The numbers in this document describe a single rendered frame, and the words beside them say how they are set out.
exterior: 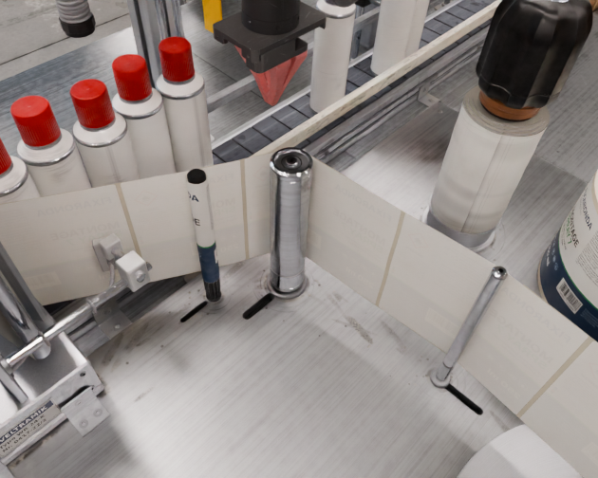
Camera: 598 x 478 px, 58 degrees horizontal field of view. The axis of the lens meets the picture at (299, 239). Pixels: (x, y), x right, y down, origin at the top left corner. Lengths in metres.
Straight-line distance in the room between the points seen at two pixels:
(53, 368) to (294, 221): 0.25
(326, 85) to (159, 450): 0.52
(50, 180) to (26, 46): 2.32
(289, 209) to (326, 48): 0.33
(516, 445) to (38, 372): 0.43
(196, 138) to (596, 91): 0.75
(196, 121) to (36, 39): 2.32
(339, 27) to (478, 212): 0.30
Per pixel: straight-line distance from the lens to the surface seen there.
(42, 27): 2.99
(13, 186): 0.54
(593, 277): 0.60
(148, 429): 0.55
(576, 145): 0.99
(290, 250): 0.54
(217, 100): 0.72
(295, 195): 0.48
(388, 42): 0.89
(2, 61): 2.80
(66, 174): 0.56
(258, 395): 0.55
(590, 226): 0.59
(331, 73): 0.78
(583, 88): 1.13
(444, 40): 0.98
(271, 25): 0.55
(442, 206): 0.64
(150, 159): 0.62
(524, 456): 0.57
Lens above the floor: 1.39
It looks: 51 degrees down
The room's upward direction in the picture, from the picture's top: 4 degrees clockwise
